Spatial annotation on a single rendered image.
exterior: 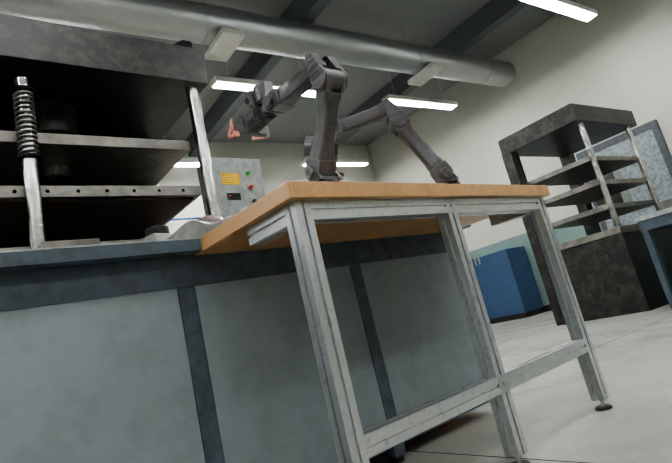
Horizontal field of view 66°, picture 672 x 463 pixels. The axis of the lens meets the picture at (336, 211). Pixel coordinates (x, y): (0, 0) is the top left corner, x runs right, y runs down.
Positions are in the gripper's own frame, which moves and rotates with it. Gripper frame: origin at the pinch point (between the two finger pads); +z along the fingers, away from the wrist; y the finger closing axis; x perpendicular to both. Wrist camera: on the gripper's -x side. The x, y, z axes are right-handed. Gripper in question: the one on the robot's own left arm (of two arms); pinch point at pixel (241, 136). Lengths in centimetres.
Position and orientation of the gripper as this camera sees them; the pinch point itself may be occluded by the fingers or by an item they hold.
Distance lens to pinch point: 189.2
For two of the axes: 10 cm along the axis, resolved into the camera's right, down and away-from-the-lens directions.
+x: 2.4, 9.4, -2.4
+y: -7.5, 0.2, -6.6
